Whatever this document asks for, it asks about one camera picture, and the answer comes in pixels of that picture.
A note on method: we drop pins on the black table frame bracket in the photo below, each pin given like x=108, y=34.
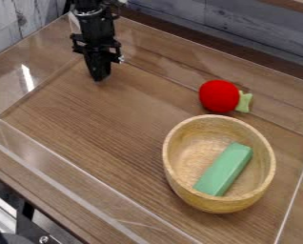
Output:
x=29, y=228

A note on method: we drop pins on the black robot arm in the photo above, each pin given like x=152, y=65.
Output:
x=96, y=16

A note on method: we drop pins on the light wooden bowl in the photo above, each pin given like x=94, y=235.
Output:
x=190, y=146

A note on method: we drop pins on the green rectangular block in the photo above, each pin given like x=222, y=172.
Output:
x=224, y=170

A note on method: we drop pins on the red plush strawberry toy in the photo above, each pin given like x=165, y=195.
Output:
x=221, y=97

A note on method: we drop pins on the clear acrylic tray wall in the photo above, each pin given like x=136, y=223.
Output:
x=80, y=141

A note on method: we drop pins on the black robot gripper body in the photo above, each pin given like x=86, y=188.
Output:
x=106, y=47

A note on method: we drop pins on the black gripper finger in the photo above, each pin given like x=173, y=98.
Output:
x=92, y=65
x=105, y=66

